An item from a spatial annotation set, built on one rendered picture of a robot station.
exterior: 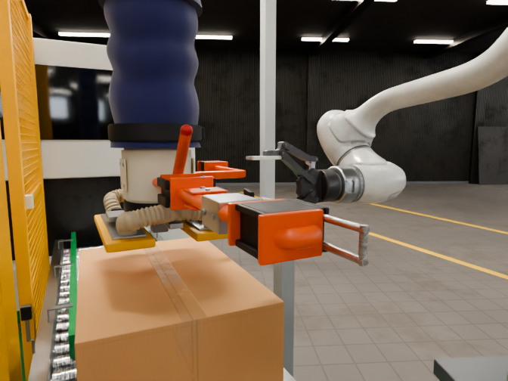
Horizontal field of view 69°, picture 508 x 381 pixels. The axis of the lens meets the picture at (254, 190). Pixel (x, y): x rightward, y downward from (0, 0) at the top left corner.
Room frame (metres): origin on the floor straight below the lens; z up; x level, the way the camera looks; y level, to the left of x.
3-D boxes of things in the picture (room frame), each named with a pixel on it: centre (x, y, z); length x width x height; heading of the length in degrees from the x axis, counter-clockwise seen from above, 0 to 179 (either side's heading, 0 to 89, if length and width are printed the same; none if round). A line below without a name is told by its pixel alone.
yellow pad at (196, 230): (0.98, 0.16, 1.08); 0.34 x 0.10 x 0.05; 27
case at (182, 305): (0.93, 0.24, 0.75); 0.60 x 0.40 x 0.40; 24
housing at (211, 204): (0.52, 0.03, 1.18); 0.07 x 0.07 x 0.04; 27
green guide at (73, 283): (1.87, 0.99, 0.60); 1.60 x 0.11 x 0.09; 26
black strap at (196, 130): (0.94, 0.24, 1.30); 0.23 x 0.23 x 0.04
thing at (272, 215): (0.40, -0.02, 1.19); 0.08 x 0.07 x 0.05; 27
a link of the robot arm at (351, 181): (0.87, -0.21, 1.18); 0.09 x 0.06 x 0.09; 26
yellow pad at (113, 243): (0.89, 0.33, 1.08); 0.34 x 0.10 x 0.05; 27
